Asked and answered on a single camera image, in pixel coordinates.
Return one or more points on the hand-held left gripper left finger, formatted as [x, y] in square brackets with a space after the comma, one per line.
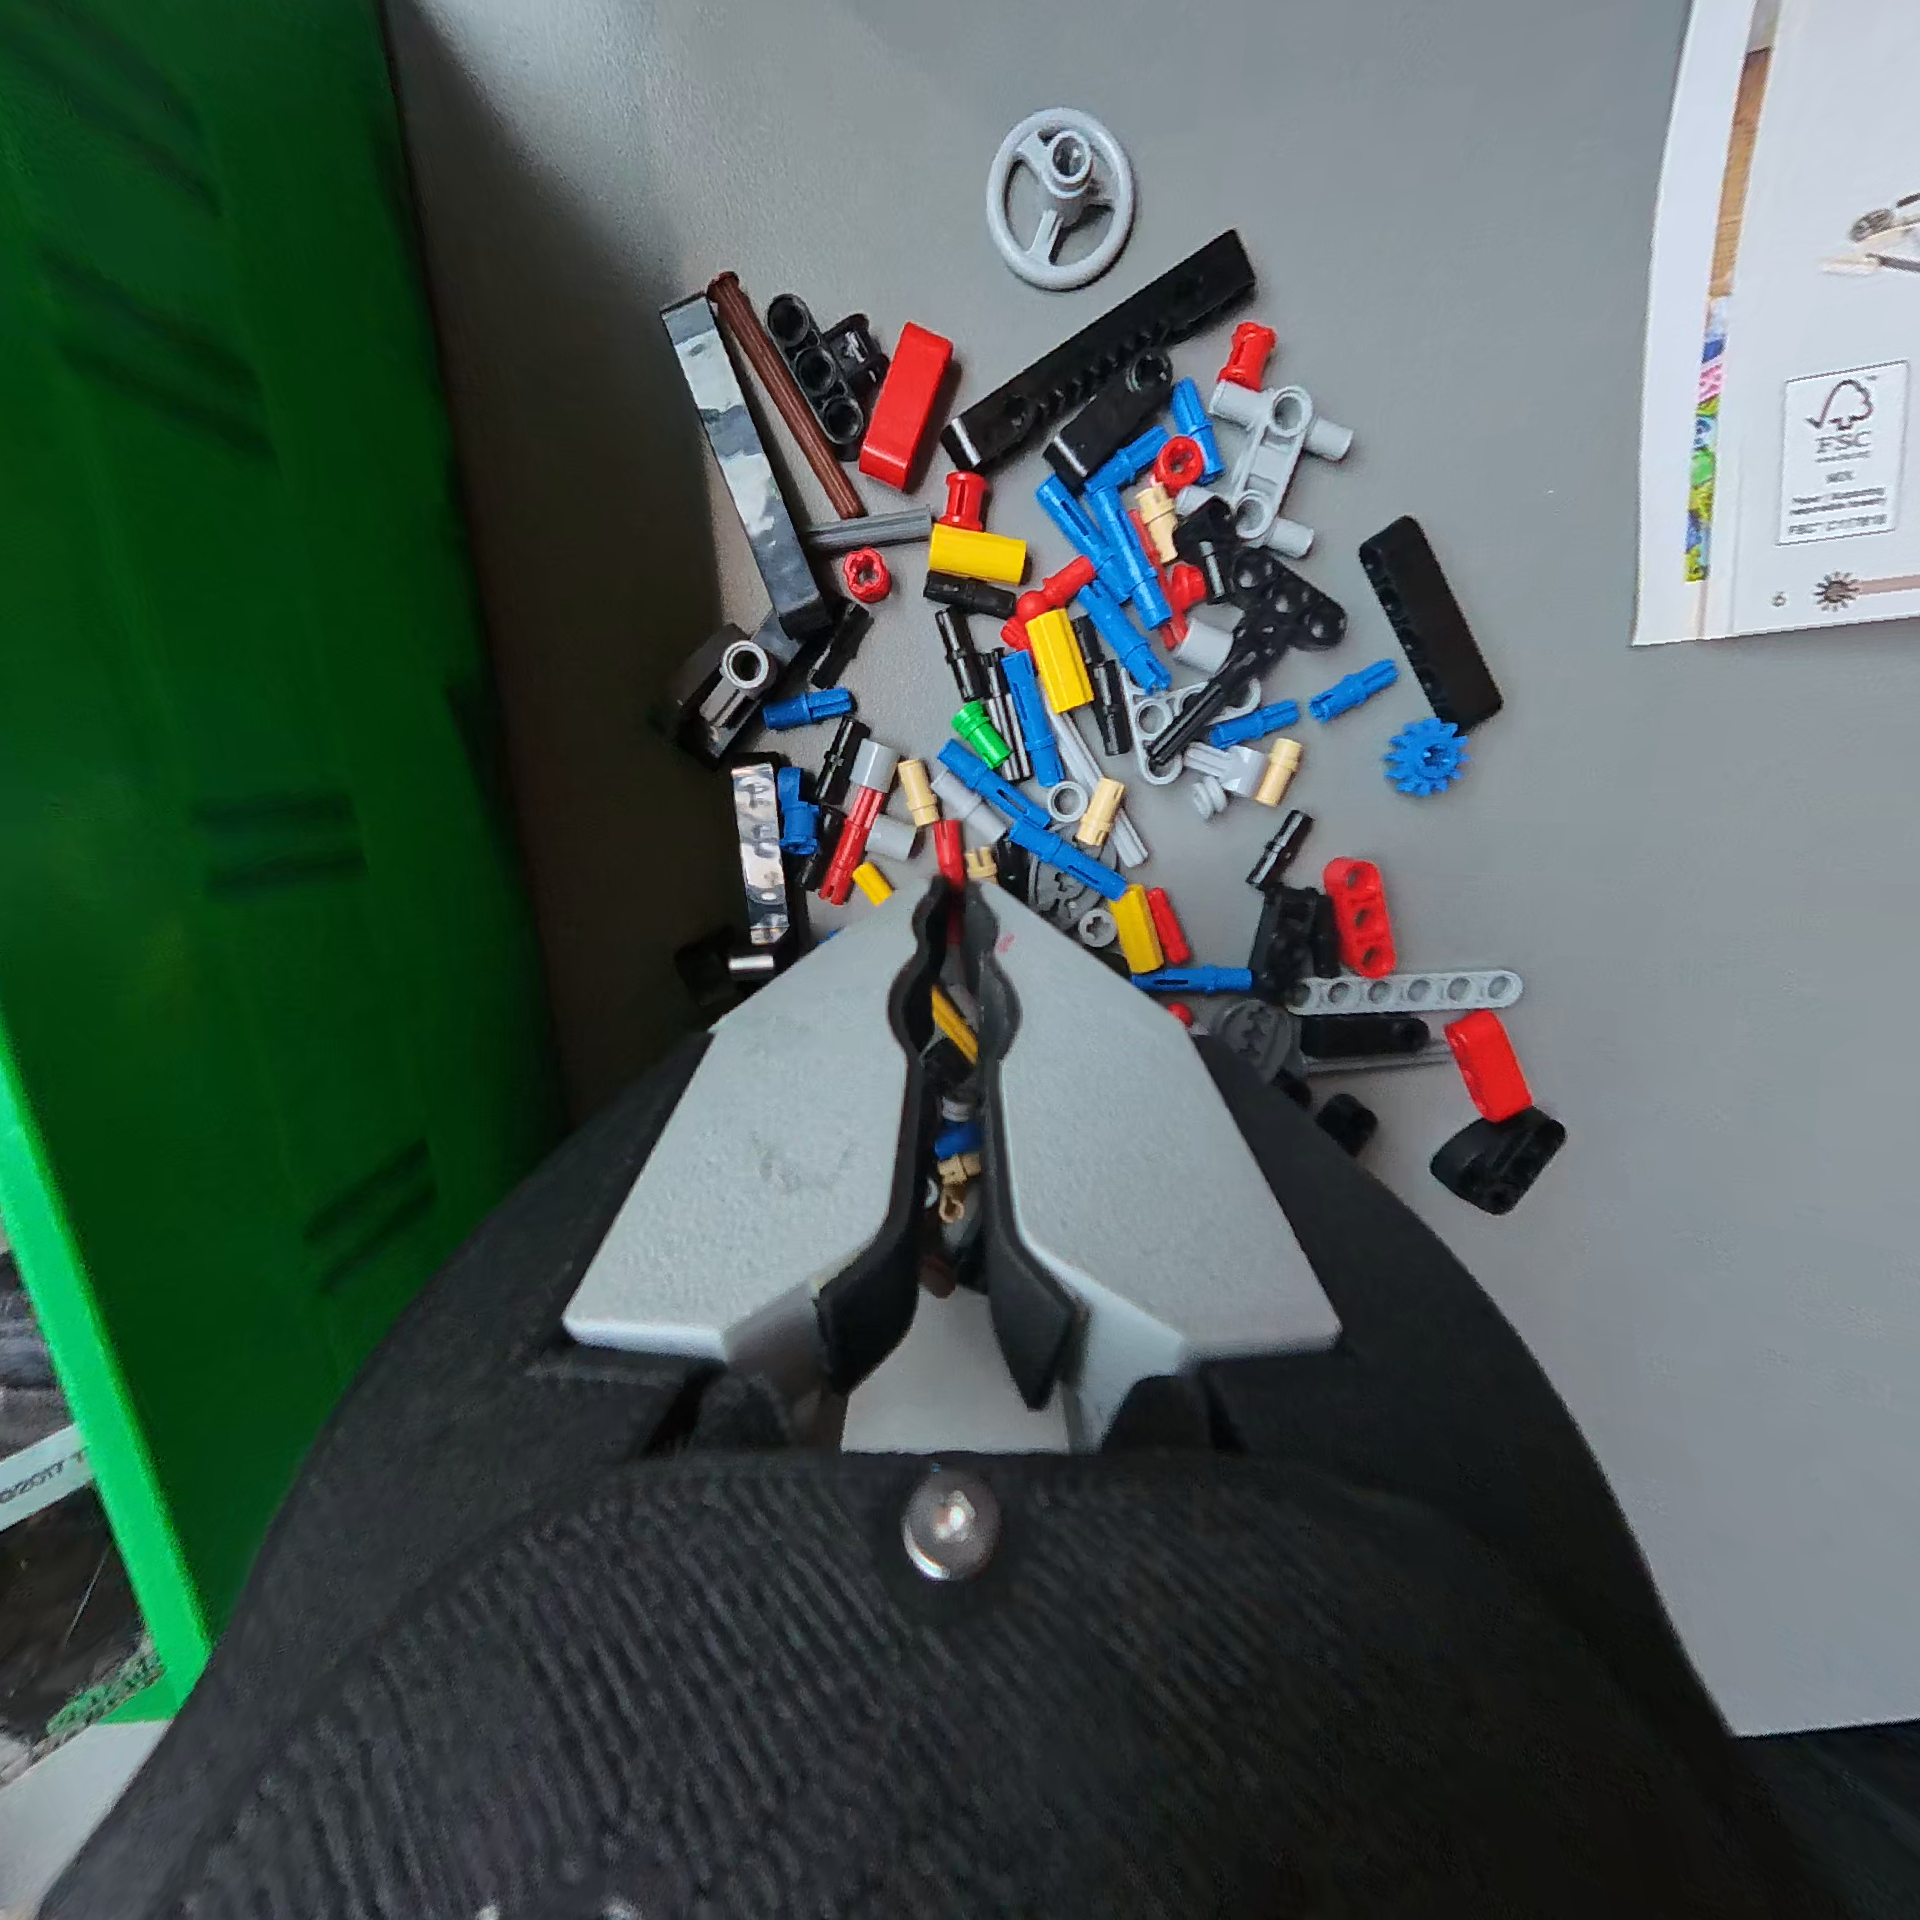
[751, 1172]

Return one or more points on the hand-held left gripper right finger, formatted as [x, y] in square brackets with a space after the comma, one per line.
[1170, 1184]

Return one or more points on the lego instruction booklet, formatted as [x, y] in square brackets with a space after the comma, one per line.
[1815, 301]

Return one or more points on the green plastic bin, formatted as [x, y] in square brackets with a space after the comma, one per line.
[225, 675]

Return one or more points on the red lego axle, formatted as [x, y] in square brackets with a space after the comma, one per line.
[949, 853]

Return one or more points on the pile of lego pieces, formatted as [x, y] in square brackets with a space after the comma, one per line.
[1110, 600]

